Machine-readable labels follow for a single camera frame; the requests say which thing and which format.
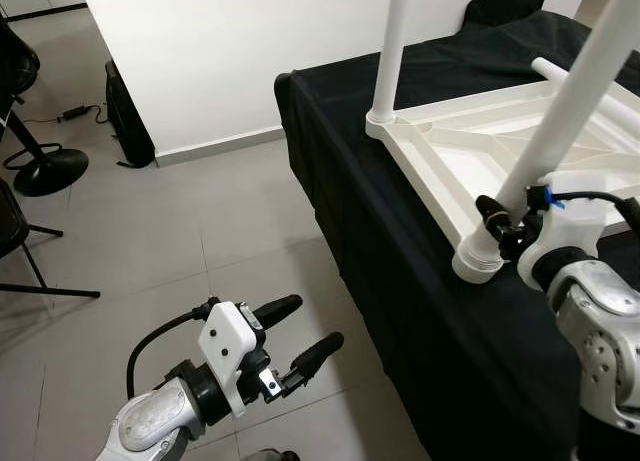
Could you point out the black tablecloth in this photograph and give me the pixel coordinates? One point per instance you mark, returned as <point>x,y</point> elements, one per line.
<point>400,311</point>

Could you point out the black round base stool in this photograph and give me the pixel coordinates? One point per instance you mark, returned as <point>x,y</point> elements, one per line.
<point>50,171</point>

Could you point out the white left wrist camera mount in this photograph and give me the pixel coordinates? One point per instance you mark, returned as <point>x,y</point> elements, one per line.
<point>225,341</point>

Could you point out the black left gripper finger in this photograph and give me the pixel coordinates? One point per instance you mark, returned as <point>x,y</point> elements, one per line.
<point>318,358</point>
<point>277,312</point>

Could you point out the small black charger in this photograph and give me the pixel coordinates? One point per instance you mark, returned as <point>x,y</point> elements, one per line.
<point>75,113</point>

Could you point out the black robot left foot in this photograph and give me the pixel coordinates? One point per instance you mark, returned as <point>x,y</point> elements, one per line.
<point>270,455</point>

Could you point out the black folding metal stand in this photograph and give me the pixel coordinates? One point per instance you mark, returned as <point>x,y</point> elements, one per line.
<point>60,293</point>

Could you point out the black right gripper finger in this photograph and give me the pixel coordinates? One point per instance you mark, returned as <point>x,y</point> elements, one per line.
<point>497,218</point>

